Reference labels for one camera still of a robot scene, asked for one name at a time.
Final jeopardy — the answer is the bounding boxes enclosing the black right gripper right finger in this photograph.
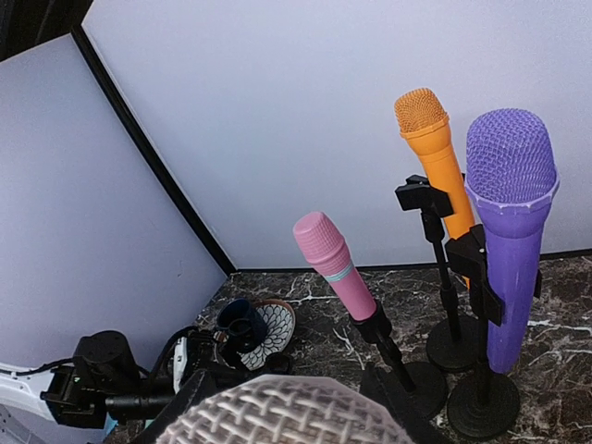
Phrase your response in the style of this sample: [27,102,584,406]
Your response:
[360,363,452,444]

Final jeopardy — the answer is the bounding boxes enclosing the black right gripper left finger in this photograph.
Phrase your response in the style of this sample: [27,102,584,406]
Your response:
[138,370,217,444]

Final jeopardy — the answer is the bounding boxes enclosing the beige microphone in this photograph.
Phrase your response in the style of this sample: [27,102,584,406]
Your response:
[156,375,413,444]

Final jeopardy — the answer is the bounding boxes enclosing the black stand of purple microphone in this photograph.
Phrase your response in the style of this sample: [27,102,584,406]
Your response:
[446,224,521,441]

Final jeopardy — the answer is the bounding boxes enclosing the purple microphone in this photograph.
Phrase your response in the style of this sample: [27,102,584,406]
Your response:
[465,108,560,374]

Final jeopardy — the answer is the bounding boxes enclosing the orange microphone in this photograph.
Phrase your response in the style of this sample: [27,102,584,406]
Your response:
[393,87,477,290]

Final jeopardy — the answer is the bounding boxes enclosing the black stand of blue microphone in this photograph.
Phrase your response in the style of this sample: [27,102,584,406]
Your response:
[220,318,262,368]

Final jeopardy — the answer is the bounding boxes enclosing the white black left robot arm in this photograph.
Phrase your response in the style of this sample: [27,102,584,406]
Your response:
[1,330,188,429]

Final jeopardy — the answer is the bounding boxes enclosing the black stand of pink microphone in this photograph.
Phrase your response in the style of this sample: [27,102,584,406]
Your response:
[351,300,449,420]

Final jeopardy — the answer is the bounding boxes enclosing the black stand of orange microphone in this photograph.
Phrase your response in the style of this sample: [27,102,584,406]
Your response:
[395,175,477,373]

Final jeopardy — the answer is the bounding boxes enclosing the pink microphone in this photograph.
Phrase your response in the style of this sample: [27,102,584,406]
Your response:
[292,212,376,321]

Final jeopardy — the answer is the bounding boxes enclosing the dark blue mug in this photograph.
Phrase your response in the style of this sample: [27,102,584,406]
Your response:
[216,299,268,353]

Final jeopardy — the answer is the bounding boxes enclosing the floral patterned saucer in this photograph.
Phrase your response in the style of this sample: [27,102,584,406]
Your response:
[240,299,296,371]

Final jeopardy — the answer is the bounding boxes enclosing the black left corner post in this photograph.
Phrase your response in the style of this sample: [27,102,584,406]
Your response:
[70,24,237,276]

